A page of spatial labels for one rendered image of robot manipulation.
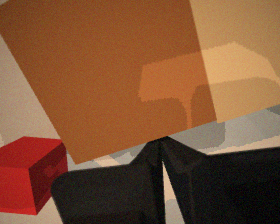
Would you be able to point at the red square block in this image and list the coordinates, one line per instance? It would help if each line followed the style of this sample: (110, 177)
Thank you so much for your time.
(28, 167)

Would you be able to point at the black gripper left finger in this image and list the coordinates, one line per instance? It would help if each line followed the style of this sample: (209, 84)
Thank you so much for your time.
(137, 186)

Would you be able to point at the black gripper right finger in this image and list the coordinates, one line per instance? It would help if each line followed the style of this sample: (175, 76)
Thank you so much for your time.
(198, 179)

